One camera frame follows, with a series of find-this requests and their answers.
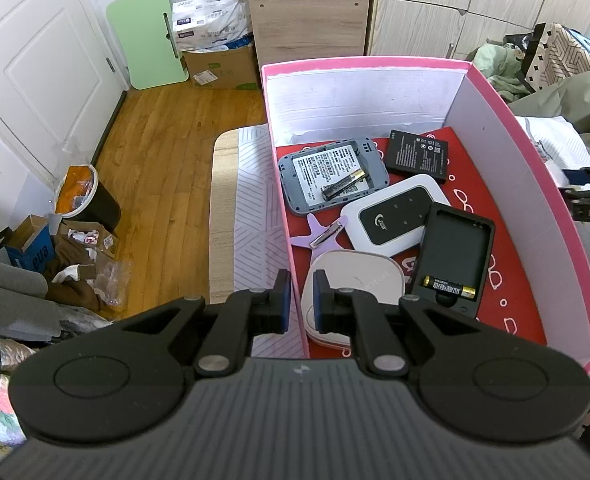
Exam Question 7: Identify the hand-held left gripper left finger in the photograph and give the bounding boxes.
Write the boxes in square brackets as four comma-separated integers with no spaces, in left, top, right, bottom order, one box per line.
[120,269,292,380]

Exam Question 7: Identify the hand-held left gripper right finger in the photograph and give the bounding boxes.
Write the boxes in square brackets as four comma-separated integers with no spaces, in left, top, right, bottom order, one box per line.
[312,269,481,377]

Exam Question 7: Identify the black phone battery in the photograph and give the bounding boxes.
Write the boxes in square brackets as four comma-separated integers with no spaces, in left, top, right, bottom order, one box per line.
[385,130,450,184]

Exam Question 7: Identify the pink cardboard box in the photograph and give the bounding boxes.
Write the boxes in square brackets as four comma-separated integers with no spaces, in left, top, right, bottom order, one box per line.
[260,57,590,376]

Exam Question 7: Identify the white printed bedsheet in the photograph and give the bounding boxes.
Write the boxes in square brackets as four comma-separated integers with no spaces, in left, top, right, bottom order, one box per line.
[515,115,590,311]

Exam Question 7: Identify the white rounded square device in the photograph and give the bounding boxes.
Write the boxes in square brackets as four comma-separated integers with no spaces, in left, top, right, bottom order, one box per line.
[301,249,406,352]

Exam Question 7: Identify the purple star-shaped piece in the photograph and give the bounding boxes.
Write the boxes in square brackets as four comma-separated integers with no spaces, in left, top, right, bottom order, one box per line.
[292,213,348,250]

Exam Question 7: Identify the silver hair clip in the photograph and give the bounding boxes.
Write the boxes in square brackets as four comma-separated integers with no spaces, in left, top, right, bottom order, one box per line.
[309,222,346,248]

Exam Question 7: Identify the olive green jacket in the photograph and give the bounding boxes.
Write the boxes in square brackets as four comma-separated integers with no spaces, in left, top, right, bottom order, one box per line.
[508,67,590,148]

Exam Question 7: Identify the white striped table mat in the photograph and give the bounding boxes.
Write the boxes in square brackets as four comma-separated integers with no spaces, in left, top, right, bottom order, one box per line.
[234,125,308,361]

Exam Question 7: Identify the white and black mobile router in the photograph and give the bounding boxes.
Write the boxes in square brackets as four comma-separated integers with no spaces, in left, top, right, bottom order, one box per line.
[341,173,451,252]

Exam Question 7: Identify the geometric patterned bag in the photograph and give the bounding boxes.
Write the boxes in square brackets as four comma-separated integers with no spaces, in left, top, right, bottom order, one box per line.
[520,22,590,93]

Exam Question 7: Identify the black and gold AA battery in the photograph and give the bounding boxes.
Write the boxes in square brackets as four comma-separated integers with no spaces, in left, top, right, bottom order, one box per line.
[422,275,477,298]
[321,169,366,200]

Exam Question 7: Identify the grey router with open back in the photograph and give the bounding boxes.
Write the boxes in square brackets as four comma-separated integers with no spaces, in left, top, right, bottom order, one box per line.
[277,137,390,216]

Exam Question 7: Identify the pale green garment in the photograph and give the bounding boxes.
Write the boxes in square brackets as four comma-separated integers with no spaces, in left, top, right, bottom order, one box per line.
[468,42,531,103]

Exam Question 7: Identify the black battery case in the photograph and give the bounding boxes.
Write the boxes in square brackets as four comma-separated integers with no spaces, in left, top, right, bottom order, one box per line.
[406,201,496,318]

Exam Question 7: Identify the clear plastic bag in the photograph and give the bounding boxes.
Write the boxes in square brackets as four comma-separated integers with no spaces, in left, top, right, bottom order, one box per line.
[92,255,133,308]

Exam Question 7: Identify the black trash bin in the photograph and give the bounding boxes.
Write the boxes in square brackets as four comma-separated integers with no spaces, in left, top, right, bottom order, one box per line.
[55,164,122,233]

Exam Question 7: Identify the brown cloth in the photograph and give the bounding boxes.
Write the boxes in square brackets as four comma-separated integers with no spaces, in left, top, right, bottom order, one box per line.
[45,237,110,311]

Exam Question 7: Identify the wooden wardrobe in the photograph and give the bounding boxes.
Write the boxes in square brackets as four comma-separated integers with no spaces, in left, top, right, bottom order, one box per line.
[367,0,590,61]

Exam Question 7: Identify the brown cardboard box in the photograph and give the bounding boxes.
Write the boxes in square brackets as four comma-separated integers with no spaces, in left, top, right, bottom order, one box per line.
[182,42,262,91]

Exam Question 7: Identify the blue cardboard box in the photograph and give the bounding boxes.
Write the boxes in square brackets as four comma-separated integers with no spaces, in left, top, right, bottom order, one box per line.
[4,215,56,276]

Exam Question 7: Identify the grey sofa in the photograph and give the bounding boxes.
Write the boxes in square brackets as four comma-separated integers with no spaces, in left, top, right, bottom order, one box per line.
[0,255,63,343]

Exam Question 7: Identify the wooden shelf cabinet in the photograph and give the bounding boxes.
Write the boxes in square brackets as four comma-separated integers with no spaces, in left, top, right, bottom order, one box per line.
[238,0,371,68]

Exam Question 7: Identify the white tissue paper pack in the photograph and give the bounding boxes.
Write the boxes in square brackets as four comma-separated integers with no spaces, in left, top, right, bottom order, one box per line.
[171,0,253,53]

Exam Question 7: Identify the green folding table board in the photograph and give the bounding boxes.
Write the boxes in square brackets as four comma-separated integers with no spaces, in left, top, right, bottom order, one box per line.
[106,0,190,91]

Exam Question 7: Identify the white door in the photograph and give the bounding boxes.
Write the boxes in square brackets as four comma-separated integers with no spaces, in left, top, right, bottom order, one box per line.
[0,0,128,176]

